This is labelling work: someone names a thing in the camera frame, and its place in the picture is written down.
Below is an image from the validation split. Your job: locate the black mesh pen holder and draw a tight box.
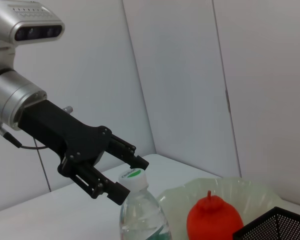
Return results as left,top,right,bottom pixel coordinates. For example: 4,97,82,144
232,206,300,240

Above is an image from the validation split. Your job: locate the clear green-label water bottle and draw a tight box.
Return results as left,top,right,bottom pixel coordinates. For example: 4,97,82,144
119,167,173,240

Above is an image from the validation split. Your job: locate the red-orange toy orange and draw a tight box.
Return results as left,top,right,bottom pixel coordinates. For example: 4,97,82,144
186,190,245,240

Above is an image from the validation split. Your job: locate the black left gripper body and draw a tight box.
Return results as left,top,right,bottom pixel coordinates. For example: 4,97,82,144
17,99,113,176

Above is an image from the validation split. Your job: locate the pale green glass fruit plate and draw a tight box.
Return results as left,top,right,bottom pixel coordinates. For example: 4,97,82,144
156,176,283,240

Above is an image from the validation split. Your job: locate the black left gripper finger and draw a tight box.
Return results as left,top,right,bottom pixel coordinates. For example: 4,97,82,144
64,162,132,206
104,134,150,171

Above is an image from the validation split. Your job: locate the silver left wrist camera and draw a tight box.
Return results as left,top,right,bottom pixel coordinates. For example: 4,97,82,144
0,0,66,55

